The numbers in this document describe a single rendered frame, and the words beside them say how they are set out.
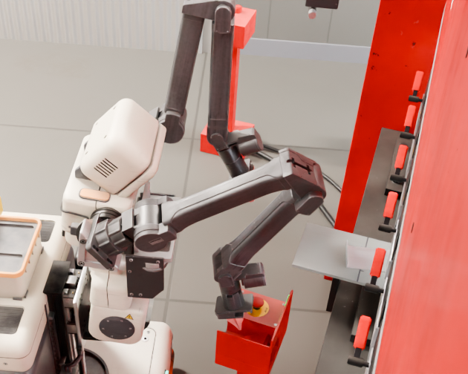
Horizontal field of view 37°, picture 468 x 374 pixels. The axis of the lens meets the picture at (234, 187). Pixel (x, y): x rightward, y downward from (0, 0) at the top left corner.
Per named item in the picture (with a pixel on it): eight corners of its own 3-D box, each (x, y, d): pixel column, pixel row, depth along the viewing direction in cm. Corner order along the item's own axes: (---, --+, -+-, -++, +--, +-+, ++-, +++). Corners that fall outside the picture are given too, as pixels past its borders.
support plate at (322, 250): (306, 224, 205) (307, 222, 204) (397, 247, 199) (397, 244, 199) (291, 266, 191) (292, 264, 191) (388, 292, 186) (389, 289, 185)
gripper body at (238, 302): (252, 315, 190) (248, 294, 186) (215, 317, 192) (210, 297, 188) (254, 297, 195) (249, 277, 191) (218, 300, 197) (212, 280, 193)
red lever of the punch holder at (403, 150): (398, 142, 181) (389, 179, 180) (414, 146, 181) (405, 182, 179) (397, 145, 183) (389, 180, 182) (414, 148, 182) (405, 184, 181)
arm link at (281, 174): (299, 133, 152) (307, 169, 146) (323, 167, 162) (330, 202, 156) (126, 205, 166) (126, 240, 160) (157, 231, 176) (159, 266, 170)
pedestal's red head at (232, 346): (238, 313, 220) (241, 274, 209) (287, 329, 216) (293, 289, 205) (214, 363, 205) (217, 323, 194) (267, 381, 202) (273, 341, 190)
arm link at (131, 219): (116, 215, 166) (116, 234, 163) (150, 198, 162) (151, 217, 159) (141, 232, 172) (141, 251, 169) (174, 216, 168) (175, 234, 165)
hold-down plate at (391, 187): (395, 145, 257) (397, 138, 255) (410, 148, 256) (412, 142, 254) (383, 195, 235) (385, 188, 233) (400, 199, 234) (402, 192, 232)
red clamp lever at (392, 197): (388, 190, 167) (377, 229, 165) (405, 194, 166) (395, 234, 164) (387, 191, 168) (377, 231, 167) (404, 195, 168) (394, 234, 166)
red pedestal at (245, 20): (211, 131, 407) (218, -4, 354) (252, 141, 402) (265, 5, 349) (200, 151, 392) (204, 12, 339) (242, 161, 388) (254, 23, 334)
